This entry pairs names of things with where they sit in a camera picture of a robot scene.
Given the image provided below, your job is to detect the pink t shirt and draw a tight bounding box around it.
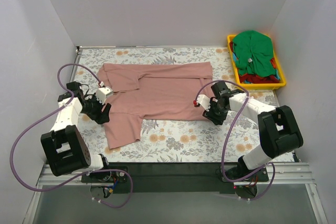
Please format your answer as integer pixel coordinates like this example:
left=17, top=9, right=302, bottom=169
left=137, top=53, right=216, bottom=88
left=98, top=62, right=213, bottom=149

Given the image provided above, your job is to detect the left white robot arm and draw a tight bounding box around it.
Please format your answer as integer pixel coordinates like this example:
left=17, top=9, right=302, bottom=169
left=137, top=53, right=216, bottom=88
left=40, top=81, right=113, bottom=182

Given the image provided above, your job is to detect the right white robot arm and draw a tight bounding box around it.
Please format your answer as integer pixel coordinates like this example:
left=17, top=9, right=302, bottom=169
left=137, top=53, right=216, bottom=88
left=193, top=80, right=303, bottom=183

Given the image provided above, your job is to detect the floral patterned table mat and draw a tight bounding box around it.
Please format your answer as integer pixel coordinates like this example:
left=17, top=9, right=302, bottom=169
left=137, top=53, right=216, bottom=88
left=51, top=47, right=294, bottom=163

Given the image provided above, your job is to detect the green t shirt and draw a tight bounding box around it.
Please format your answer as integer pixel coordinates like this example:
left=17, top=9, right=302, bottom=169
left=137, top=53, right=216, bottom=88
left=232, top=30, right=276, bottom=77

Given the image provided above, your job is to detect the yellow plastic bin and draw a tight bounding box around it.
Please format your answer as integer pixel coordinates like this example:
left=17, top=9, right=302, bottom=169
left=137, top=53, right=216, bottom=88
left=227, top=35, right=286, bottom=90

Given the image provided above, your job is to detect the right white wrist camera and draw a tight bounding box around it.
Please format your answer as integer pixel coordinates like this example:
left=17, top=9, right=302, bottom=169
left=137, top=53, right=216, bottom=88
left=193, top=94, right=211, bottom=111

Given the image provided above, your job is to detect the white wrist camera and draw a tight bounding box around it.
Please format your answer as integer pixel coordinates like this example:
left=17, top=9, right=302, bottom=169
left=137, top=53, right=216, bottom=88
left=193, top=94, right=211, bottom=111
left=95, top=81, right=113, bottom=104

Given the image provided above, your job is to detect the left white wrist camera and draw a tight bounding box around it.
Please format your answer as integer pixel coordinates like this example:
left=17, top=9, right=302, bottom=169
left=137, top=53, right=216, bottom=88
left=95, top=81, right=113, bottom=104

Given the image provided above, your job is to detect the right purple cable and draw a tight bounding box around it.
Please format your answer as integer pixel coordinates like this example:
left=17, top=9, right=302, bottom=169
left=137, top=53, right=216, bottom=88
left=193, top=80, right=276, bottom=201

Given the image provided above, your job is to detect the purple cable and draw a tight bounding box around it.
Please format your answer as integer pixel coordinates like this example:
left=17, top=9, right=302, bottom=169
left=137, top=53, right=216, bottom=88
left=9, top=63, right=134, bottom=208
left=193, top=80, right=276, bottom=201

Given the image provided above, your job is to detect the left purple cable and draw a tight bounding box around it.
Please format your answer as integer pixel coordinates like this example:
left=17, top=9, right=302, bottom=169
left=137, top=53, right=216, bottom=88
left=9, top=63, right=134, bottom=208

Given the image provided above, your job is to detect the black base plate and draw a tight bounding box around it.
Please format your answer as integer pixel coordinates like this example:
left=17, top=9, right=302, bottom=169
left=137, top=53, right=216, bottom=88
left=78, top=162, right=269, bottom=195

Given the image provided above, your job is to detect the aluminium mounting rail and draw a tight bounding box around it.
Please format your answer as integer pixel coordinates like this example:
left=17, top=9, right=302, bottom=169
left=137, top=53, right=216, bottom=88
left=24, top=163, right=327, bottom=223

